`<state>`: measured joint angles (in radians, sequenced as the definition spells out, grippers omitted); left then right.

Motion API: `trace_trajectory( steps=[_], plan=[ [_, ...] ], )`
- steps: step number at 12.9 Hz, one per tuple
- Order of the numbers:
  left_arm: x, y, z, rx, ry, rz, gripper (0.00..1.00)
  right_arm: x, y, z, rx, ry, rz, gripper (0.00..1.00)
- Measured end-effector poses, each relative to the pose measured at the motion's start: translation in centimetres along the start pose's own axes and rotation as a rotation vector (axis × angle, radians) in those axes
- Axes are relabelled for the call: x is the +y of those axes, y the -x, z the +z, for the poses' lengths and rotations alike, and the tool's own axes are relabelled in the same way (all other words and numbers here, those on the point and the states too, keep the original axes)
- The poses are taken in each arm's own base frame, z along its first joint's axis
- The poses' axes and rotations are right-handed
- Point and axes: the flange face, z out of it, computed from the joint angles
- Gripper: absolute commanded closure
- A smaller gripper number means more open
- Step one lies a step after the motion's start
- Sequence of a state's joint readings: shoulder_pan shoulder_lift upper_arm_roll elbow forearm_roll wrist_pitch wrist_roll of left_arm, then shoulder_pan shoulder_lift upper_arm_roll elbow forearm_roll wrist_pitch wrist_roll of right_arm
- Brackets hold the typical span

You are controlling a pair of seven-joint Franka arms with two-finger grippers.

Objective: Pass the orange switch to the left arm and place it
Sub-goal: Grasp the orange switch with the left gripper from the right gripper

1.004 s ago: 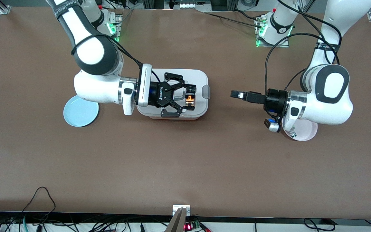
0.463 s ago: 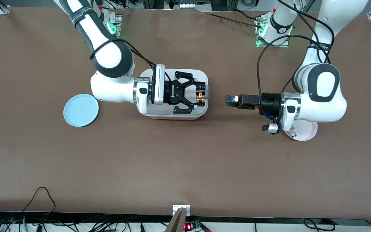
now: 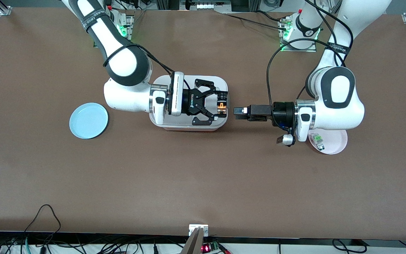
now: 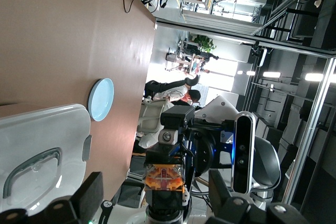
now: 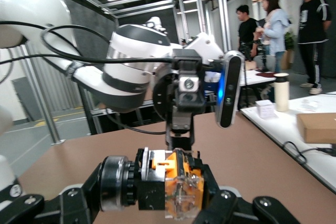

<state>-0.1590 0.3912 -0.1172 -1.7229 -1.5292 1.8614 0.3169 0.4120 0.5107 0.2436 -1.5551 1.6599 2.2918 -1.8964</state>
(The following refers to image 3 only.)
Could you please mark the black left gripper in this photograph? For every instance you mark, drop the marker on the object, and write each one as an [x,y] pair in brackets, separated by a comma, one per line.
[282,112]

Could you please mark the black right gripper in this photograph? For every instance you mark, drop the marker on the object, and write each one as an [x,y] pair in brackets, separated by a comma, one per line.
[190,101]

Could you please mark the orange and black switch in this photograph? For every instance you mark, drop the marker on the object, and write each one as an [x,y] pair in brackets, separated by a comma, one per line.
[221,107]

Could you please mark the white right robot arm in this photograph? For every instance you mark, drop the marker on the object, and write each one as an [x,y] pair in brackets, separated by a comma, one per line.
[122,63]

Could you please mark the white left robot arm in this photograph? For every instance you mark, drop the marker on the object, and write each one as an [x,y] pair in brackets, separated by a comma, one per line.
[340,88]

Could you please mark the white lidded storage box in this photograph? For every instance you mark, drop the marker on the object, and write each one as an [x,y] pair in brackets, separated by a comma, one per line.
[220,84]

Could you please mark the pink plate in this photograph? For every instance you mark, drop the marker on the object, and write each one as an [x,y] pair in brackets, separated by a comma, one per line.
[333,148]

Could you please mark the light blue plate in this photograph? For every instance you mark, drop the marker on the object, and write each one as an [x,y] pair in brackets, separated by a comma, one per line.
[88,121]

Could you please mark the circuit board with red display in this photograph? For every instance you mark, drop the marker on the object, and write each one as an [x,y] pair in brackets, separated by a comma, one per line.
[208,248]

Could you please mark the grey metal bar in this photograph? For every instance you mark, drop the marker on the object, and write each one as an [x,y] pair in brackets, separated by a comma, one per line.
[193,245]

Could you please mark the green and clear switch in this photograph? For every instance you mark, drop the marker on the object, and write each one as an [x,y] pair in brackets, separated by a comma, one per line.
[318,140]

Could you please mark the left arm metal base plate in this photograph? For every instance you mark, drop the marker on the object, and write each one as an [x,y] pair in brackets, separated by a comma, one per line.
[294,50]

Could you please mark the aluminium frame with light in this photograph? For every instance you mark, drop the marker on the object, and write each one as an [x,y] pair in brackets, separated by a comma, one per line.
[206,5]

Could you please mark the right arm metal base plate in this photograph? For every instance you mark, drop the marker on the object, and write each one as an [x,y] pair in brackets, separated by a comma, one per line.
[131,24]

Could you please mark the small white mounting bracket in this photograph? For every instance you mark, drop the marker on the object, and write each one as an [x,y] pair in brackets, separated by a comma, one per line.
[193,229]

